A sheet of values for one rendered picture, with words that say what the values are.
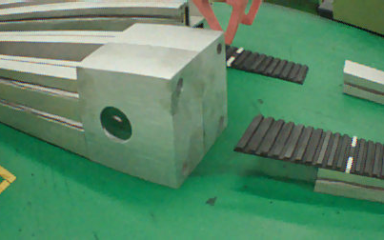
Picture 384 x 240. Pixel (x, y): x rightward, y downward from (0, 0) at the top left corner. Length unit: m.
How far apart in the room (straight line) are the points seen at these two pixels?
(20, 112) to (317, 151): 0.30
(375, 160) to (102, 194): 0.24
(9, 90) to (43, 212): 0.16
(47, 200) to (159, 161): 0.11
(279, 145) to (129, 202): 0.12
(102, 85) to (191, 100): 0.07
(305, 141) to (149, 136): 0.12
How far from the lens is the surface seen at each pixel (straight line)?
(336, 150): 0.37
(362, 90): 0.53
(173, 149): 0.36
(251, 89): 0.51
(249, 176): 0.39
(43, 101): 0.43
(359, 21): 0.82
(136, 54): 0.37
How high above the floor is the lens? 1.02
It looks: 32 degrees down
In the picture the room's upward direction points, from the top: 3 degrees counter-clockwise
